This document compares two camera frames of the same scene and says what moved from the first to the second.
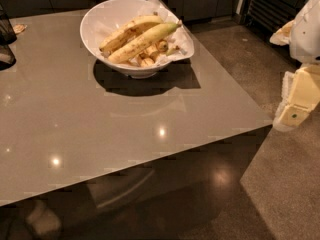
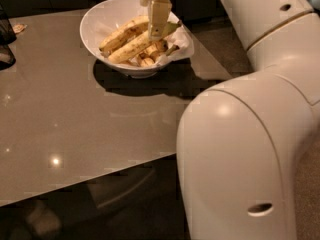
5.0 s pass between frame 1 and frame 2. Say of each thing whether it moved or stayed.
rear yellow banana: stayed
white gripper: moved
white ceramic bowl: stayed
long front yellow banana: stayed
